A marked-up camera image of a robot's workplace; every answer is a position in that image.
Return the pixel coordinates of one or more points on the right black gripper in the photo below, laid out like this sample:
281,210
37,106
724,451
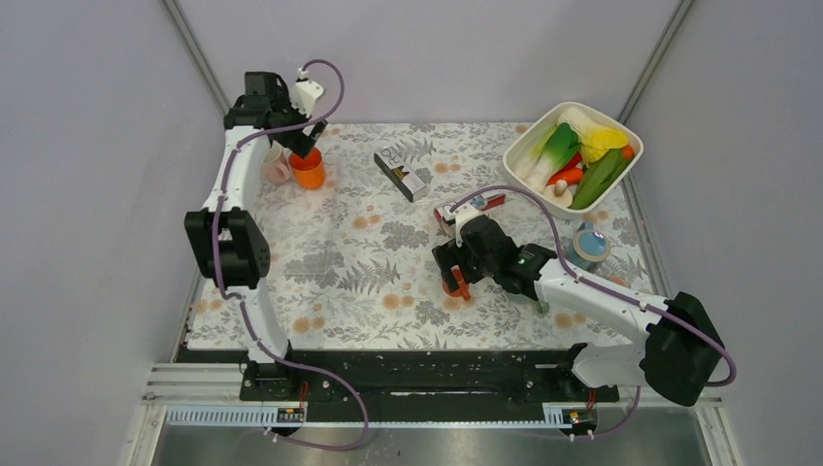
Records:
448,254

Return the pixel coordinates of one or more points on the orange enamel mug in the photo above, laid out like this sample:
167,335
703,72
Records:
308,171

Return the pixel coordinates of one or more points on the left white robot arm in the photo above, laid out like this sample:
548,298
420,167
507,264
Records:
229,247

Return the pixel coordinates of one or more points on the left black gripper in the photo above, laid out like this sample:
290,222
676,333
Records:
299,142

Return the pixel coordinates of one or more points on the red carrot toy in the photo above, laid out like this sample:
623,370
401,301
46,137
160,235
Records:
571,176

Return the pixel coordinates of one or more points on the green ceramic mug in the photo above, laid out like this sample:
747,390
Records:
526,304

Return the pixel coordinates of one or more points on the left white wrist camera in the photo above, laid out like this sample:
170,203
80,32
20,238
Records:
305,93

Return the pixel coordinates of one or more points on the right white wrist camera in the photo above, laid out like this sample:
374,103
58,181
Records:
463,214

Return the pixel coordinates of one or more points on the blue tape roll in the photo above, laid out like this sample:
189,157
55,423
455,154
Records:
588,249

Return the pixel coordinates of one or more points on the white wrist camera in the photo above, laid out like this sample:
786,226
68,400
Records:
305,93
463,214

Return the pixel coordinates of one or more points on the mushroom toy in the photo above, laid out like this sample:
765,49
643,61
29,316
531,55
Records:
559,194

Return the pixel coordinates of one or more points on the black and white box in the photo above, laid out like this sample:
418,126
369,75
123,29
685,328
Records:
395,167

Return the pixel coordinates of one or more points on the small orange cup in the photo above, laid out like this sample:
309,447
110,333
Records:
456,286

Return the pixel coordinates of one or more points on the floral tablecloth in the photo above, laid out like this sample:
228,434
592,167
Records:
352,264

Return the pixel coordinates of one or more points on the white vegetable tray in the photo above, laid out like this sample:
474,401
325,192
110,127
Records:
519,158

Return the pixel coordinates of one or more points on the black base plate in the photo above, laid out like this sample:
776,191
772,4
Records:
410,386

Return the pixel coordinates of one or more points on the green cucumber toy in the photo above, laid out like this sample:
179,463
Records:
599,177

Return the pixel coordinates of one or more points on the green leek toy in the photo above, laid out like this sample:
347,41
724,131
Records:
556,152

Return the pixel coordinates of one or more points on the napa cabbage toy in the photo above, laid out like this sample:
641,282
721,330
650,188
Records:
578,121

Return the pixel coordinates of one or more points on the pink mug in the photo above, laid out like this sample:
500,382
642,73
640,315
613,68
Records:
274,168

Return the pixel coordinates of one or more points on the red and white box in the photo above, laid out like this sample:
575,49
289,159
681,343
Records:
445,212

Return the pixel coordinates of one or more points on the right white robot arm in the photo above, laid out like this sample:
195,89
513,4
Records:
672,345

